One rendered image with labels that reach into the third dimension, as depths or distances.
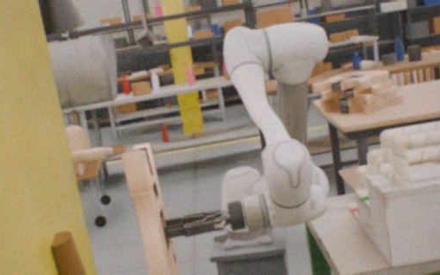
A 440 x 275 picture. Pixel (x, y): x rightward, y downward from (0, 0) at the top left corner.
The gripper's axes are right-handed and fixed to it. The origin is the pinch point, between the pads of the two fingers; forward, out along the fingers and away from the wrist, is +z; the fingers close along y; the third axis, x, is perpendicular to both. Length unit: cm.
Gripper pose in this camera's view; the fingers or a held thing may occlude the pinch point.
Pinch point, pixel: (166, 229)
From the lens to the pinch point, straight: 162.8
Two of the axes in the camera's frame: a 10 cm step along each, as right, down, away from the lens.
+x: -1.8, -9.8, -1.2
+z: -9.8, 1.9, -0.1
